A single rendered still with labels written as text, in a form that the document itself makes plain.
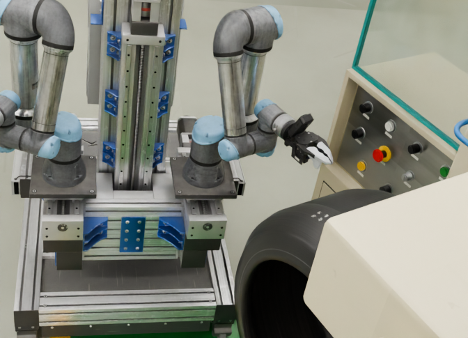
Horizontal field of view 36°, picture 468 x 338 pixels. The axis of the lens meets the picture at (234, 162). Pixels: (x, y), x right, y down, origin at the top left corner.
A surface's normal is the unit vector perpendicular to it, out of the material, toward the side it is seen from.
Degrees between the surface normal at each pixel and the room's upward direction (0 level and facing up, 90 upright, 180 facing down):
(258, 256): 84
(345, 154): 90
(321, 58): 0
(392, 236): 0
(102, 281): 0
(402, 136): 90
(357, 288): 90
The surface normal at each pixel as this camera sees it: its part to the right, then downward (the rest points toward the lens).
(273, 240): -0.87, 0.04
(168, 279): 0.14, -0.79
